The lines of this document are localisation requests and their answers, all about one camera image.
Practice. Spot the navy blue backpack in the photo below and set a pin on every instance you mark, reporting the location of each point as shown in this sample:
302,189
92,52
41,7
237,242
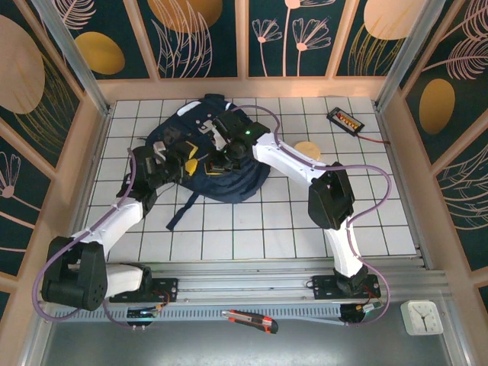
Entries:
236,187

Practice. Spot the round cork disc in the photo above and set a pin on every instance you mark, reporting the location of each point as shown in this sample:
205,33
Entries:
308,150

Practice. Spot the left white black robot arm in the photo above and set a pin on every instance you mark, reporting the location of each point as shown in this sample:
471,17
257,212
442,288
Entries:
110,225

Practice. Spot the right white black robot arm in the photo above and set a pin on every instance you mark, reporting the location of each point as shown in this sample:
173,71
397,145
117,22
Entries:
331,198

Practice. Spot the black charger with yellow plugs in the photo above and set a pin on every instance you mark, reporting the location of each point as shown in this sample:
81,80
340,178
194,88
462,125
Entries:
345,119

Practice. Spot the black controller board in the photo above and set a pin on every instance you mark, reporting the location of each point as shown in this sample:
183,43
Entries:
143,313
354,310

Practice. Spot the red black utility knife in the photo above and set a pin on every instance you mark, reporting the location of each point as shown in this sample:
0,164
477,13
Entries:
251,321

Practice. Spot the white square alarm clock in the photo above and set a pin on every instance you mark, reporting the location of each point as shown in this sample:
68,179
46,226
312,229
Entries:
421,318

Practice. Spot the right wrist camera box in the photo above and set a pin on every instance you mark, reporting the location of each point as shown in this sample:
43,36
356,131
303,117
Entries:
219,140

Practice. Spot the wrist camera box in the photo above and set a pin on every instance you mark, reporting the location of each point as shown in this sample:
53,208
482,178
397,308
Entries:
219,140
159,149

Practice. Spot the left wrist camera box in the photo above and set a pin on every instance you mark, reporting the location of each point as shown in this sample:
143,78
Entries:
159,149

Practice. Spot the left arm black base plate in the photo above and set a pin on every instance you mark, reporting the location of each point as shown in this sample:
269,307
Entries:
167,289

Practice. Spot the aluminium mounting rail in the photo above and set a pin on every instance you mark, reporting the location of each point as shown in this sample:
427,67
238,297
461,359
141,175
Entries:
248,284

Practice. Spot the aluminium frame post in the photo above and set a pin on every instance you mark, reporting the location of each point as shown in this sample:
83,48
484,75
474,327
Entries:
75,61
408,57

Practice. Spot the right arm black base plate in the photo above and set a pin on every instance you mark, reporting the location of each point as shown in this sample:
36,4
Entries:
324,286

